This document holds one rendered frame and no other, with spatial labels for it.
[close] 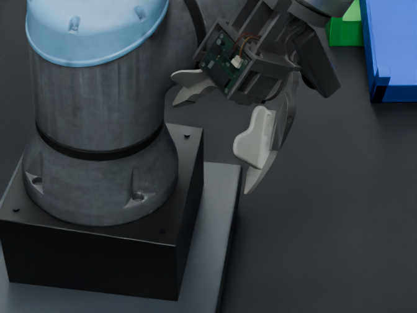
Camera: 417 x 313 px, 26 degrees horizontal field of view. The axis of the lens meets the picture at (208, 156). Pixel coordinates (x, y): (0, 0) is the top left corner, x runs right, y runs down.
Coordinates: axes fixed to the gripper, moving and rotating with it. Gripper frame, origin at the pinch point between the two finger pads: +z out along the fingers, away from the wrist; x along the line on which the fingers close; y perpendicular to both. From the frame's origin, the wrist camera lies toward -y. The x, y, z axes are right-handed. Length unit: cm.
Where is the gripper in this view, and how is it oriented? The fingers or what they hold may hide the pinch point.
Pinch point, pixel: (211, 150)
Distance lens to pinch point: 99.7
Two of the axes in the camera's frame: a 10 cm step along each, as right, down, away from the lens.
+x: 5.2, 6.5, -5.6
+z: -5.2, 7.6, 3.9
